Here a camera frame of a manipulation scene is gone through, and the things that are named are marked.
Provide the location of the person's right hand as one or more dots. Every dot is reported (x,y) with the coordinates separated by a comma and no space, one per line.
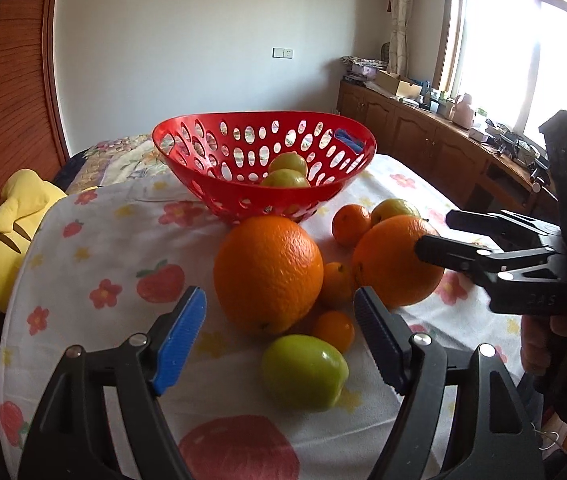
(531,345)

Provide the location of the large orange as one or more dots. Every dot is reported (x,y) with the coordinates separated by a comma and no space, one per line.
(268,275)
(388,265)

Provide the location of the window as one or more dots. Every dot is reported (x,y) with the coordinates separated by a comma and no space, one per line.
(503,50)

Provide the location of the floral quilt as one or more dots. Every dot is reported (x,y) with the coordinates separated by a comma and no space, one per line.
(123,155)

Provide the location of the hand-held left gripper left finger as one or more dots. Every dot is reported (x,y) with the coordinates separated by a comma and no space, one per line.
(183,340)

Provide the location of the dark blue bed sheet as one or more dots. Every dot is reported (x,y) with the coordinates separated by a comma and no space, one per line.
(70,172)

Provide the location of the patterned curtain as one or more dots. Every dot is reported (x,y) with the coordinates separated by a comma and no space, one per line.
(401,10)

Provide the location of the white flower print cloth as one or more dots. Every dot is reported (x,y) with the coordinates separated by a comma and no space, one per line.
(113,240)

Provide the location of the red perforated plastic basket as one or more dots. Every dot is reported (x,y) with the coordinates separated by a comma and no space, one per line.
(203,180)

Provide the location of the wooden wardrobe door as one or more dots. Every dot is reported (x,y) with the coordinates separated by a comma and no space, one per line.
(8,85)

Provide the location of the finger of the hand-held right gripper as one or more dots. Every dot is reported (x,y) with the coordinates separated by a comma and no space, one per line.
(468,222)
(443,252)

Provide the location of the small green fruit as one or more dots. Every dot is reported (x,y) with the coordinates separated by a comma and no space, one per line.
(288,162)
(286,179)
(396,208)

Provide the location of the white wall switch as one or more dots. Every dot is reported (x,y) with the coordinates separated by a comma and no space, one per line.
(283,52)

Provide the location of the large green apple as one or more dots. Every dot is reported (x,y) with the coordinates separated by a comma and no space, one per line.
(303,372)

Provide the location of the pile of folded cloth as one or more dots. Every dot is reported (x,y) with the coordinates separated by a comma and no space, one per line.
(363,65)

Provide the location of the yellow plush toy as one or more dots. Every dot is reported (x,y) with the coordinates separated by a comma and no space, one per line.
(13,220)

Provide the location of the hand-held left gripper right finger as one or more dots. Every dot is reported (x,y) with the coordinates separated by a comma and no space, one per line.
(378,340)

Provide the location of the small kumquat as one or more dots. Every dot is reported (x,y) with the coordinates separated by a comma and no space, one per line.
(336,282)
(334,330)

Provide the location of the wooden cabinet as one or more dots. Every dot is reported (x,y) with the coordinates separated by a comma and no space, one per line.
(413,130)

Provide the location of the tangerine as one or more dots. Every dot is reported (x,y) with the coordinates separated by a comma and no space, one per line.
(351,225)

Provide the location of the cardboard box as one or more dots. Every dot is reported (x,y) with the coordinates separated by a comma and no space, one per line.
(396,85)

